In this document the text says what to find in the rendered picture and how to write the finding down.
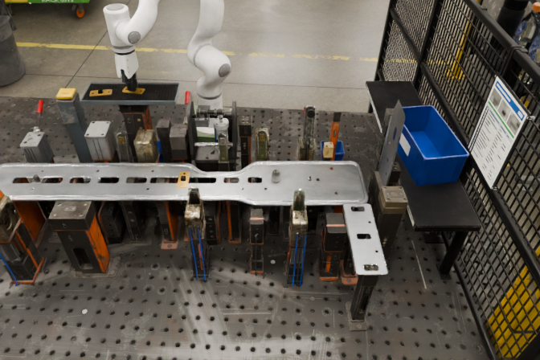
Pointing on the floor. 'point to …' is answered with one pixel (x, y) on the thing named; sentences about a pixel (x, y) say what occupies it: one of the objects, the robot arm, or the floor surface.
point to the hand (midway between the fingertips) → (132, 84)
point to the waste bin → (8, 48)
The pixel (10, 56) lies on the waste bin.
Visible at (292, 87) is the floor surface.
